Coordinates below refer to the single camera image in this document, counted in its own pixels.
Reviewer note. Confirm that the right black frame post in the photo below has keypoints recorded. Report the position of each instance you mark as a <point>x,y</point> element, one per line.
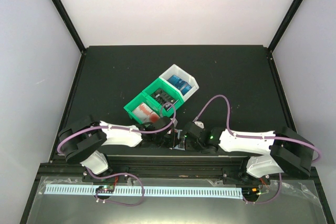
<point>293,8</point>

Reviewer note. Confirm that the red white card stack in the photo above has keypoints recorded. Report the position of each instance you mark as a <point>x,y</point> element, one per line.
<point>145,114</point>

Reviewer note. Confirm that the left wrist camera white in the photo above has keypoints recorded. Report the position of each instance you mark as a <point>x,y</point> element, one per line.
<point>175,122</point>

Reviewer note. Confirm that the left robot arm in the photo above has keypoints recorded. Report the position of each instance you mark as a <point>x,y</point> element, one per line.
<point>80,142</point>

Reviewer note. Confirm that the blue card stack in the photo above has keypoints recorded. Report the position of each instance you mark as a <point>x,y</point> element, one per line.
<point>183,86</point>

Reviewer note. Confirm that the right controller board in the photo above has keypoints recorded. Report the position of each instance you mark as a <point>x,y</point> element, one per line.
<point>251,191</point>

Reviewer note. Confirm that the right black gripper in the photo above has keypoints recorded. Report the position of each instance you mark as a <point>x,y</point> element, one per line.
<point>189,147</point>

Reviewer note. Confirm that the green bin with black cards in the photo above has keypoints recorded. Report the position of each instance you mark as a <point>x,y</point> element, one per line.
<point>159,83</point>

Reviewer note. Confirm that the controller board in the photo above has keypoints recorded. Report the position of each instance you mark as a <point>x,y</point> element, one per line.
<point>105,189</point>
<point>251,191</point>

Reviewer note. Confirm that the black card stack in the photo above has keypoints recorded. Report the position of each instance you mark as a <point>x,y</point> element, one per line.
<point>163,98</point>

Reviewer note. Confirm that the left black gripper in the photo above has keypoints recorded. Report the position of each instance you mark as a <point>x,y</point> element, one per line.
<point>171,142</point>

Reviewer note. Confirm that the blue slotted cable duct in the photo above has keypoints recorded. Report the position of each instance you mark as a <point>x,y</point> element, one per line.
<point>147,191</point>

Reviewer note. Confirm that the black frame post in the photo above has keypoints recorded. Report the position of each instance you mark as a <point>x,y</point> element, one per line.
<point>293,8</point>
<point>69,24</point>

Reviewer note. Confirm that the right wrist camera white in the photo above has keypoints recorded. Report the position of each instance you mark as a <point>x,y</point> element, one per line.
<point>199,124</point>

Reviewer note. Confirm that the black card holder wallet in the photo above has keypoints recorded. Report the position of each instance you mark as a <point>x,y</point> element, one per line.
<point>182,144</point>

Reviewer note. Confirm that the left black frame post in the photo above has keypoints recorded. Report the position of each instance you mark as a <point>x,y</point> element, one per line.
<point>69,24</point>

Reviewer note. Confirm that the left controller board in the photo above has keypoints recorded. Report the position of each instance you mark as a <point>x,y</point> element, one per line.
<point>105,189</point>

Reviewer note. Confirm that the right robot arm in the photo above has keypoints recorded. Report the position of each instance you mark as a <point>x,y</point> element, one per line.
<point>272,152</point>

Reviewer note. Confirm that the white bin with blue cards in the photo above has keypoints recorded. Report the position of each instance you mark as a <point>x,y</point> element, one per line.
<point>175,70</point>

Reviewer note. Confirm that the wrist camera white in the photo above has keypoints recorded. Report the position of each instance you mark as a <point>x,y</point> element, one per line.
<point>199,124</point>
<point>175,122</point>

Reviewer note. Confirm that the green bin with red cards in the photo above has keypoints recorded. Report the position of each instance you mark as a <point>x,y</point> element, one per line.
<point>142,97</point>

